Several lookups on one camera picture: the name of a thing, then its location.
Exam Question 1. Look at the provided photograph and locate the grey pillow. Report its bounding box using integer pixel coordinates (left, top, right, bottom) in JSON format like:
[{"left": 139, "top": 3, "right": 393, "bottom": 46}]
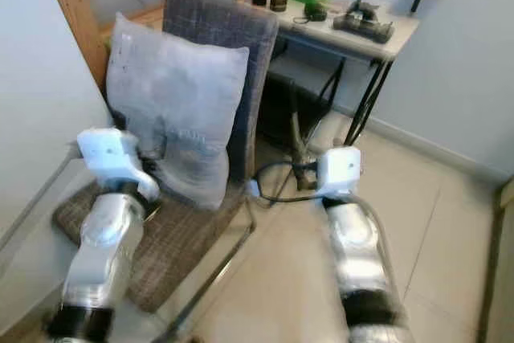
[{"left": 104, "top": 12, "right": 250, "bottom": 212}]

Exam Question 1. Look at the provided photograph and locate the grey plaid chair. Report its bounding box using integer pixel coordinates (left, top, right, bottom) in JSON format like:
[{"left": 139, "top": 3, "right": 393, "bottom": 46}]
[{"left": 48, "top": 0, "right": 282, "bottom": 343}]

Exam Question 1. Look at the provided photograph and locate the grey game controller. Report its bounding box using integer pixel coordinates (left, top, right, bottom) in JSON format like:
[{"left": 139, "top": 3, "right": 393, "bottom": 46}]
[{"left": 333, "top": 0, "right": 396, "bottom": 44}]

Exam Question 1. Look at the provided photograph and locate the white desk with black legs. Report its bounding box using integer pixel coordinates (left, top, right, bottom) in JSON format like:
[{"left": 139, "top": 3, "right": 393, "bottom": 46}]
[{"left": 277, "top": 0, "right": 422, "bottom": 147}]

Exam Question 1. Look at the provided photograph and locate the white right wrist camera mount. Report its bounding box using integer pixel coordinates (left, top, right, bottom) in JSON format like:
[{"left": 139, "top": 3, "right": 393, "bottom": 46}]
[{"left": 316, "top": 146, "right": 362, "bottom": 199}]

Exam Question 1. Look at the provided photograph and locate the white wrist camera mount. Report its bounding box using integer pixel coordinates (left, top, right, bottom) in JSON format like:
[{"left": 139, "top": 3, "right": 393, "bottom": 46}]
[
  {"left": 76, "top": 127, "right": 160, "bottom": 199},
  {"left": 316, "top": 146, "right": 362, "bottom": 199}
]

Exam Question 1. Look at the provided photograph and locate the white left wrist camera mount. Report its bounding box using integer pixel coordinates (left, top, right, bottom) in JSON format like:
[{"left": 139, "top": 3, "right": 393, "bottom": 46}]
[{"left": 76, "top": 127, "right": 160, "bottom": 199}]

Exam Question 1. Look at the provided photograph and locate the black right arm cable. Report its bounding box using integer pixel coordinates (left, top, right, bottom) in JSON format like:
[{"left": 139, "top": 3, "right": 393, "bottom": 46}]
[{"left": 245, "top": 158, "right": 326, "bottom": 203}]

